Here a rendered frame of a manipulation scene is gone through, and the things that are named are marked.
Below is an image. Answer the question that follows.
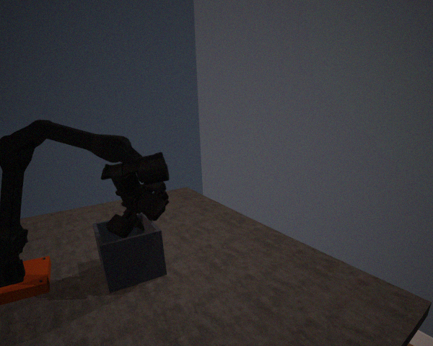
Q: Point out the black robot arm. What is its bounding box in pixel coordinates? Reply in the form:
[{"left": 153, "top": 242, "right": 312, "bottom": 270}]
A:
[{"left": 0, "top": 120, "right": 170, "bottom": 288}]

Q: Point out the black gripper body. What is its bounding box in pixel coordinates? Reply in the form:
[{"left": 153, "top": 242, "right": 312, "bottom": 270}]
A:
[{"left": 106, "top": 182, "right": 167, "bottom": 238}]

